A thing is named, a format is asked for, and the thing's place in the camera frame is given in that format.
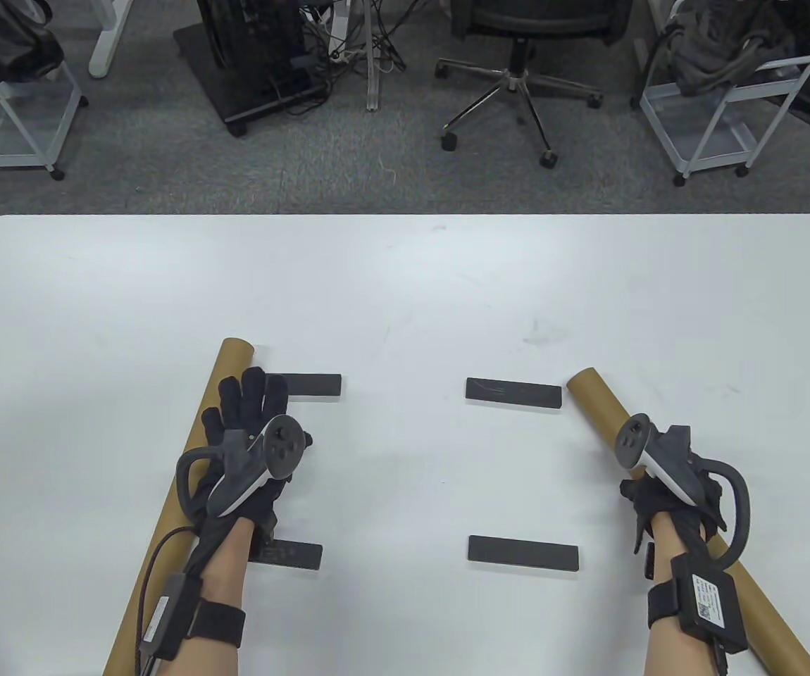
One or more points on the person's left forearm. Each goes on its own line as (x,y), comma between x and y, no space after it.
(218,584)

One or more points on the person's left hand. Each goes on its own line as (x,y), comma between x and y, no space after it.
(250,401)

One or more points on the brown cardboard mailing tube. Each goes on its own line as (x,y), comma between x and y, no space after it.
(222,359)
(595,401)

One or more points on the black bar weight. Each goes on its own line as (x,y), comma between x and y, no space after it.
(523,553)
(514,393)
(292,555)
(313,385)

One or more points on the black wheeled computer stand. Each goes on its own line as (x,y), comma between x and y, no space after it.
(250,70)

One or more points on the black bag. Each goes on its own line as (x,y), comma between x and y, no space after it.
(3,42)

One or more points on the white power strip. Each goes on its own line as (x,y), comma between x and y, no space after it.
(339,35)

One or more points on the grey bag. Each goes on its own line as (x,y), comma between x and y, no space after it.
(715,56)

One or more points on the black office chair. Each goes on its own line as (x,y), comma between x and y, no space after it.
(518,77)

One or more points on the grey and white hand controller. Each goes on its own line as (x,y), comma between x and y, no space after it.
(665,458)
(257,465)

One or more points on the person's right hand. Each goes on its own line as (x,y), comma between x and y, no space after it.
(658,500)

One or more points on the white wheeled cart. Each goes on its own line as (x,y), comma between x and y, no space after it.
(25,134)
(715,141)

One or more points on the black wrist sensor box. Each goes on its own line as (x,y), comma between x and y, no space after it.
(711,602)
(165,616)

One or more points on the white upright post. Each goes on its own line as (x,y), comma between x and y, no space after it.
(374,84)

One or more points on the person's right forearm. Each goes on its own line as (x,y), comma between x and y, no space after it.
(669,620)

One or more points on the white desk leg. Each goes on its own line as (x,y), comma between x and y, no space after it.
(106,49)

